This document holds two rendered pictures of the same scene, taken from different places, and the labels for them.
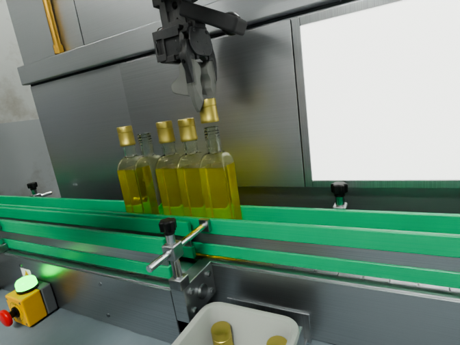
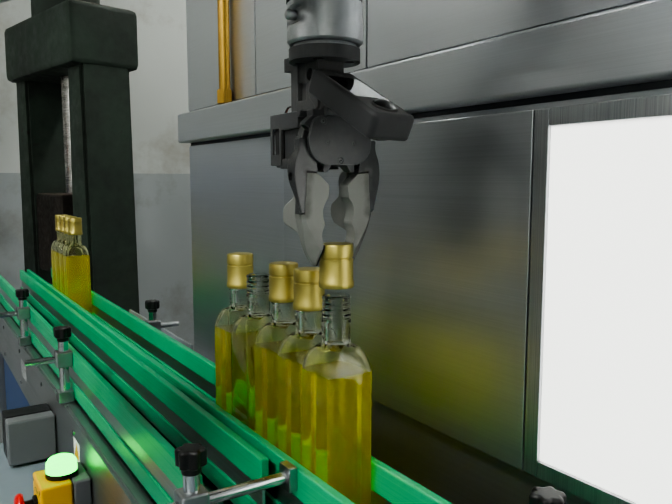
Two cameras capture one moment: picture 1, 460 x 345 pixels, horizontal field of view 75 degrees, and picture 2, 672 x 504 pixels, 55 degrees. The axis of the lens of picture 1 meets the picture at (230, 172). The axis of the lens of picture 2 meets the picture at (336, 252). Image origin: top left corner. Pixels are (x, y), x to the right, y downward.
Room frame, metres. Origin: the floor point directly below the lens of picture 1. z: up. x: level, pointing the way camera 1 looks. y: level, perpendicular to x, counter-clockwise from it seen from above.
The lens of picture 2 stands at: (0.02, -0.27, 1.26)
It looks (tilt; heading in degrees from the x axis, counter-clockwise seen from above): 6 degrees down; 27
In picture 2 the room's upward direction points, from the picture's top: straight up
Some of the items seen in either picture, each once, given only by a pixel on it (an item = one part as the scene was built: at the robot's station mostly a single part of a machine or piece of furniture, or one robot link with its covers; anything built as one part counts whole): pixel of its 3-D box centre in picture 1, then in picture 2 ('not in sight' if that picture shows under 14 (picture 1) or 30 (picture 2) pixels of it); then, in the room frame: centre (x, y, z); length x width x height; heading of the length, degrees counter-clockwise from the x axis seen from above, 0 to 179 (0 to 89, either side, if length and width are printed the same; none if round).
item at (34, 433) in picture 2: not in sight; (29, 434); (0.78, 0.76, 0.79); 0.08 x 0.08 x 0.08; 61
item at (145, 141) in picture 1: (146, 144); (258, 293); (0.67, 0.18, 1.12); 0.03 x 0.03 x 0.05
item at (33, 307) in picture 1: (31, 303); (61, 499); (0.64, 0.51, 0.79); 0.07 x 0.07 x 0.07; 61
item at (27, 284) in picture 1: (26, 283); (61, 464); (0.64, 0.51, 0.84); 0.04 x 0.04 x 0.03
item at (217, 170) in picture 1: (222, 201); (336, 442); (0.59, 0.02, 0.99); 0.06 x 0.06 x 0.21; 61
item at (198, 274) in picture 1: (196, 289); not in sight; (0.51, 0.09, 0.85); 0.09 x 0.04 x 0.07; 151
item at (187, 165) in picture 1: (199, 200); (309, 424); (0.62, 0.07, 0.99); 0.06 x 0.06 x 0.21; 62
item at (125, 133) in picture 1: (126, 135); (240, 270); (0.70, 0.23, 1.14); 0.04 x 0.04 x 0.04
